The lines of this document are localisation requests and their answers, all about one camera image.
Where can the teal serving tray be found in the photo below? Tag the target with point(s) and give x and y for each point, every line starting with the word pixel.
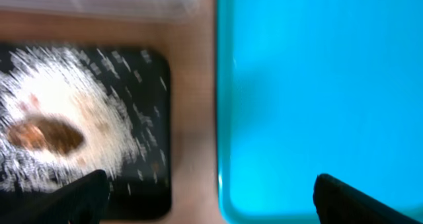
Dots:
pixel 305 87

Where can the brown food scrap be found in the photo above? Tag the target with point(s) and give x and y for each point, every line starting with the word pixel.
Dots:
pixel 38 133

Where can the clear plastic bin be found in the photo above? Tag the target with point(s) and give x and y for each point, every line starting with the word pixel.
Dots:
pixel 113 9

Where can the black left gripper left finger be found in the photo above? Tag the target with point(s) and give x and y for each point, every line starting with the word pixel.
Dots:
pixel 82 201

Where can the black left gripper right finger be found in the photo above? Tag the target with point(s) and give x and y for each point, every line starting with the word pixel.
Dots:
pixel 338 203

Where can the black tray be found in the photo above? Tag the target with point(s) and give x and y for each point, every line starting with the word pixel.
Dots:
pixel 152 118

